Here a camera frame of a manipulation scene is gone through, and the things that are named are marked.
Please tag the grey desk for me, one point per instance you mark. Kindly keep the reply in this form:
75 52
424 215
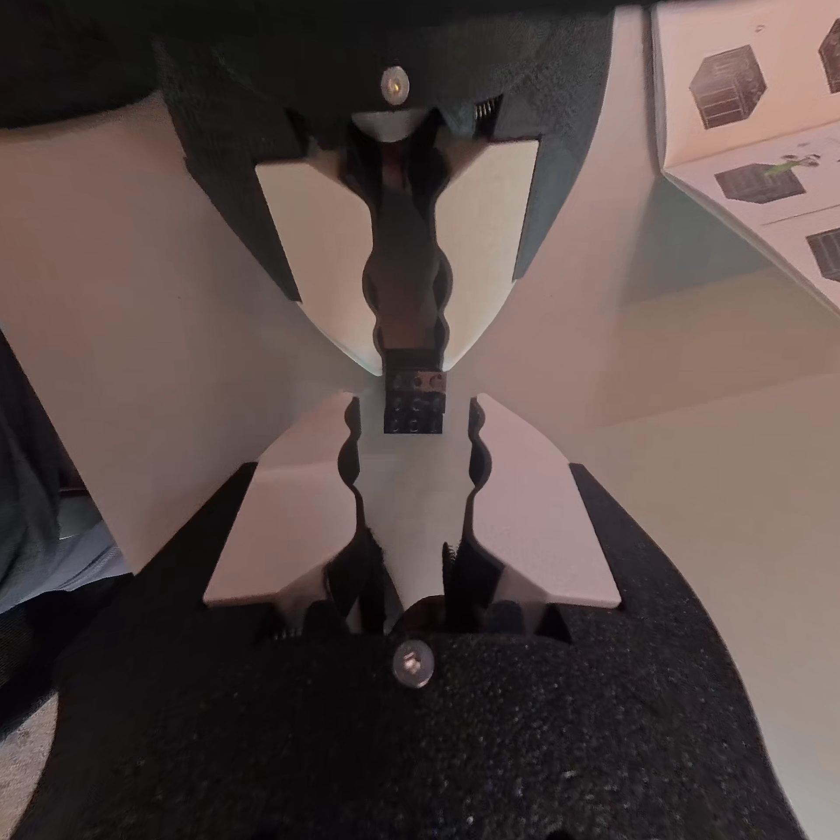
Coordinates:
683 460

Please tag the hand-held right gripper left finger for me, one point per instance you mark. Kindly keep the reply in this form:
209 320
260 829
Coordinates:
282 525

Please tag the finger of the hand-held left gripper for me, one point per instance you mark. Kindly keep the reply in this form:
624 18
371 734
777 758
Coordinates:
309 236
492 223

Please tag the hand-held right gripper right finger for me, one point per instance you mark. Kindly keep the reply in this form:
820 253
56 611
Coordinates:
545 525

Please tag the white instruction booklet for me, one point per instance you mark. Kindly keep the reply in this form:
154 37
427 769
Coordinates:
788 79

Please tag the person's dark clothing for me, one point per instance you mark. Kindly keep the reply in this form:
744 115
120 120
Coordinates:
26 460

